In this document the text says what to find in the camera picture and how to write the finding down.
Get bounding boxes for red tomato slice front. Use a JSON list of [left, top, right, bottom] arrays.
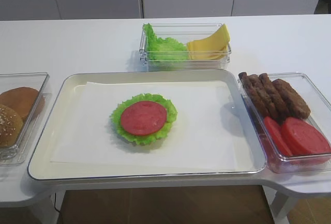
[[120, 101, 167, 136]]

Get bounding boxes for red tomato slice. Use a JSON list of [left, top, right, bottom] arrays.
[[281, 117, 330, 156], [120, 101, 167, 136], [263, 116, 293, 157]]

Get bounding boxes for green lettuce in container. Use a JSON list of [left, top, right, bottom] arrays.
[[143, 23, 188, 61]]

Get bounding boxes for green lettuce leaf on bun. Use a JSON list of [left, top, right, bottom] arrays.
[[110, 93, 177, 144]]

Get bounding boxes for clear lettuce and cheese container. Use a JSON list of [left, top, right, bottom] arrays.
[[139, 23, 231, 71]]

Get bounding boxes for yellow cheese slices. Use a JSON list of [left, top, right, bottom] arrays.
[[187, 24, 230, 61]]

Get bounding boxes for white paper sheet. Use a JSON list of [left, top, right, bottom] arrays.
[[51, 82, 239, 171]]

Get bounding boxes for brown meat patty back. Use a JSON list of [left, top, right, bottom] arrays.
[[238, 72, 269, 117]]

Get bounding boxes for brown meat patty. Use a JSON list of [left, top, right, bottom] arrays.
[[272, 79, 311, 120], [238, 72, 269, 117], [259, 73, 290, 122], [248, 74, 279, 120]]

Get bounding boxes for white metal tray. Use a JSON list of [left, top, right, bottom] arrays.
[[28, 70, 266, 181]]

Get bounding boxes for red tomato slice back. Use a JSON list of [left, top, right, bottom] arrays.
[[263, 116, 293, 157]]

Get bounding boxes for brown meat patty front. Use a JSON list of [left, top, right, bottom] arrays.
[[272, 79, 311, 120]]

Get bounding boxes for clear patty and tomato container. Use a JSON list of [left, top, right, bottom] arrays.
[[238, 72, 330, 173]]

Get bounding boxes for plain bottom bun in container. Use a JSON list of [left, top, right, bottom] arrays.
[[1, 87, 39, 123]]

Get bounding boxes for clear bun container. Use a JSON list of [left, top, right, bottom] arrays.
[[1, 72, 51, 167]]

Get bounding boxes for red tomato slice middle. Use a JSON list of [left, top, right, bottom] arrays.
[[281, 117, 330, 156]]

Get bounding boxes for white table leg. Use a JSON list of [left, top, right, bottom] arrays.
[[262, 185, 298, 223]]

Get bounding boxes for sesame top bun right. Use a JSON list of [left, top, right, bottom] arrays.
[[0, 104, 23, 147]]

